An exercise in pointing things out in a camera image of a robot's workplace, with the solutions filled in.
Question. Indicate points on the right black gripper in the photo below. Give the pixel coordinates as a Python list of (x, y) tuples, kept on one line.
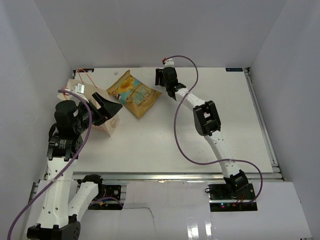
[(160, 74)]

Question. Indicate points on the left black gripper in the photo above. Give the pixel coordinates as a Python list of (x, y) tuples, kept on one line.
[(109, 108)]

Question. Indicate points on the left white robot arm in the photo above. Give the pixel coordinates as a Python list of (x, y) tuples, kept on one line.
[(60, 217)]

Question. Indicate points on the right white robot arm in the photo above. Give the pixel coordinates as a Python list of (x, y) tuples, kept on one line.
[(207, 124)]

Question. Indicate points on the kettle chips bag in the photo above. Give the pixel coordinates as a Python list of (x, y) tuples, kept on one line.
[(134, 95)]

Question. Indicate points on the blue table corner label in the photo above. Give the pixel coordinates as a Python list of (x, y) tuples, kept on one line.
[(234, 69)]

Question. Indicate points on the beige paper bag orange handles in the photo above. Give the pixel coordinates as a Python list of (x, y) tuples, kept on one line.
[(85, 76)]

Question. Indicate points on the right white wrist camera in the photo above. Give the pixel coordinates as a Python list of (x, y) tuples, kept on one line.
[(168, 62)]

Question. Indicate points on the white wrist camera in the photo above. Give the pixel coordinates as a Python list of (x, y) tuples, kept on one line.
[(78, 89), (168, 62)]

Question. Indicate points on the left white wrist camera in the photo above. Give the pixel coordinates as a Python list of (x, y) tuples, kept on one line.
[(78, 89)]

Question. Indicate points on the aluminium table rail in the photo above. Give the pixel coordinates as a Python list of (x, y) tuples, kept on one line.
[(207, 177)]

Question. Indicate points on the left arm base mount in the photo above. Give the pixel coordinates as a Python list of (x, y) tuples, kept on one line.
[(107, 195)]

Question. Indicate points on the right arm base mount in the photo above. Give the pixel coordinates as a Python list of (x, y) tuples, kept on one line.
[(222, 199)]

